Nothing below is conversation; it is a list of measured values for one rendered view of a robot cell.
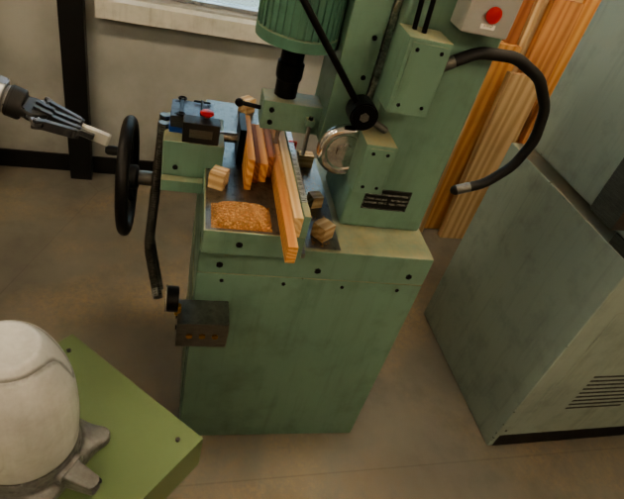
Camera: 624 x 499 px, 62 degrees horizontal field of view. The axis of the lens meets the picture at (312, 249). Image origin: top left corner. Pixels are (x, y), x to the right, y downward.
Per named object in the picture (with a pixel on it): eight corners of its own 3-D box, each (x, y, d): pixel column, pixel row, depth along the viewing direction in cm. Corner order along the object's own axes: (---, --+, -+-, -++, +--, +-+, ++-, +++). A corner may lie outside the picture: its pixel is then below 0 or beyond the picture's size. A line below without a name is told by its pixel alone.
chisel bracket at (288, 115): (256, 120, 125) (261, 86, 120) (312, 128, 129) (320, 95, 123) (258, 135, 120) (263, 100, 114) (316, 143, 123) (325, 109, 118)
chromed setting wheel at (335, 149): (309, 166, 119) (322, 117, 111) (361, 172, 122) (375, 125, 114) (311, 173, 117) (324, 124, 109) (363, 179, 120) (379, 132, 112)
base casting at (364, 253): (199, 169, 153) (202, 143, 148) (380, 189, 168) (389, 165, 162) (196, 273, 120) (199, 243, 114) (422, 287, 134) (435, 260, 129)
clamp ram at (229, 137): (210, 142, 128) (213, 108, 123) (240, 146, 130) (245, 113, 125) (210, 160, 121) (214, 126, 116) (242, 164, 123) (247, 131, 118)
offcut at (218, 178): (228, 183, 117) (230, 168, 115) (222, 191, 114) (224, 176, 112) (213, 178, 117) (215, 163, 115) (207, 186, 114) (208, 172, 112)
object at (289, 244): (260, 115, 147) (262, 102, 144) (267, 116, 147) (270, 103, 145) (284, 262, 100) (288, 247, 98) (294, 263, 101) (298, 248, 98)
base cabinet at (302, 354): (182, 328, 197) (197, 169, 153) (328, 333, 212) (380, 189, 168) (176, 437, 164) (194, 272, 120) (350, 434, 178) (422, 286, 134)
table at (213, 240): (169, 113, 149) (170, 93, 145) (274, 127, 156) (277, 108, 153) (152, 250, 103) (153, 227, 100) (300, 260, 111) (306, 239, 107)
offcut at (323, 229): (322, 243, 124) (325, 231, 122) (310, 234, 126) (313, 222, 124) (332, 237, 127) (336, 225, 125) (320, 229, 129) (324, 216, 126)
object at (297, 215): (265, 107, 152) (268, 91, 149) (272, 108, 152) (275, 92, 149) (289, 237, 107) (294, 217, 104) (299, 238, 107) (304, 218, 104)
